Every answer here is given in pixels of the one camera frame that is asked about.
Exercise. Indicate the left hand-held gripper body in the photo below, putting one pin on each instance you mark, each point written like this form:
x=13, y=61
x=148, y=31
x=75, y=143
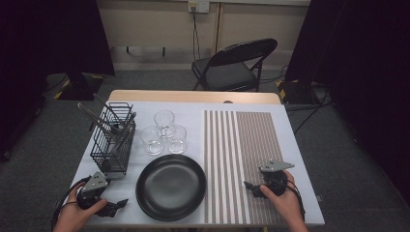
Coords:
x=95, y=183

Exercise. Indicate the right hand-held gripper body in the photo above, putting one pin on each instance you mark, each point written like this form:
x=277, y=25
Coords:
x=276, y=166

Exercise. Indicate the black round plate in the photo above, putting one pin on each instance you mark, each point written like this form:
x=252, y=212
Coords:
x=170, y=187

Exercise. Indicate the person's right hand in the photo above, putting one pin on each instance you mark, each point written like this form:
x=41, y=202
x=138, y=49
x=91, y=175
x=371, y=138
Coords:
x=288, y=206

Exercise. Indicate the person's left hand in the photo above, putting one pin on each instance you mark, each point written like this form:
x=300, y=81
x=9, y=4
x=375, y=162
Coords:
x=72, y=216

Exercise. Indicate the brown white striped placemat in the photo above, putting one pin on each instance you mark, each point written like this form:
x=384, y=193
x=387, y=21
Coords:
x=225, y=145

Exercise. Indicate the grey metal cutlery piece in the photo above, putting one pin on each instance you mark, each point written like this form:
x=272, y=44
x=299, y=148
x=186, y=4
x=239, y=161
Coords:
x=90, y=116
x=127, y=129
x=103, y=103

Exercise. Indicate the black stand base yellow tape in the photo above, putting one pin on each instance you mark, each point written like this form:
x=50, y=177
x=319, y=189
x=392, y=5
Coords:
x=293, y=90
x=77, y=87

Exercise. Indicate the white table cover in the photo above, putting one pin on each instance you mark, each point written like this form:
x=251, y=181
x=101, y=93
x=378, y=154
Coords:
x=190, y=112

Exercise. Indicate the black folding chair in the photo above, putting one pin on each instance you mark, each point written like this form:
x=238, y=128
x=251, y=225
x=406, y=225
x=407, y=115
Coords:
x=225, y=77

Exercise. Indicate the black curtain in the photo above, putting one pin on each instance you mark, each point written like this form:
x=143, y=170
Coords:
x=354, y=48
x=48, y=38

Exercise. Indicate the small black wall bracket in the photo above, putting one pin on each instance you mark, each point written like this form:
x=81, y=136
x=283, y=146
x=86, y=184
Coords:
x=163, y=51
x=129, y=50

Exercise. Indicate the thin vertical wall conduit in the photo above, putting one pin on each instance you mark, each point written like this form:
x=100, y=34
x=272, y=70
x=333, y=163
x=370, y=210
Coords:
x=219, y=29

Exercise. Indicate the white wall socket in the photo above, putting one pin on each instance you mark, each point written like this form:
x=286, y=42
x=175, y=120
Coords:
x=199, y=5

